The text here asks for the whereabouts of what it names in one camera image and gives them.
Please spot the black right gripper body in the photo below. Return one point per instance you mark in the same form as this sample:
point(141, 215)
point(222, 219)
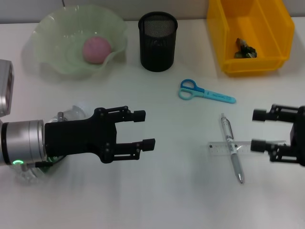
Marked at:
point(299, 136)

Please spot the green glass fruit bowl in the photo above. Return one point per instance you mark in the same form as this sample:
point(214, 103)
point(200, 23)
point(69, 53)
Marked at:
point(59, 55)

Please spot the clear water bottle green label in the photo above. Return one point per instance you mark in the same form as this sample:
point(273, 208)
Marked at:
point(71, 112)

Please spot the pink peach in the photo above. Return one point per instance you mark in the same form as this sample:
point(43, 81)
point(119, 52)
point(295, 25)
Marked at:
point(97, 51)

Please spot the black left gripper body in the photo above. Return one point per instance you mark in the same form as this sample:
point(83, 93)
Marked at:
point(78, 138)

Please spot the black mesh pen cup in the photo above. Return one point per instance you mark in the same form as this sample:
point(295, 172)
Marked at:
point(157, 52)

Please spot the transparent plastic ruler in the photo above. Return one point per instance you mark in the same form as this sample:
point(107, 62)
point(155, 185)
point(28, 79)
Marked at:
point(219, 148)

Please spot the yellow plastic bin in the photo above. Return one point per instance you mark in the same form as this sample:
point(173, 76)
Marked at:
point(262, 64)

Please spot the silver ballpoint pen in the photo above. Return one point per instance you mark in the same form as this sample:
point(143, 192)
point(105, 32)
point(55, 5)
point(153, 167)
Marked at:
point(237, 164)

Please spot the blue cyan scissors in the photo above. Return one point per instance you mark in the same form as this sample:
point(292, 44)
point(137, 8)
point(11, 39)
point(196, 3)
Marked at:
point(219, 96)

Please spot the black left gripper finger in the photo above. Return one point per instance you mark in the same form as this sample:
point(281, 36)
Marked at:
point(139, 116)
point(149, 144)

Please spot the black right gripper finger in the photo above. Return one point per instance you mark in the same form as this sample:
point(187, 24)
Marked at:
point(258, 146)
point(259, 115)

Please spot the small dark object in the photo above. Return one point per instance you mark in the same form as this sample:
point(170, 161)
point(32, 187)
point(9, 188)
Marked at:
point(245, 51)

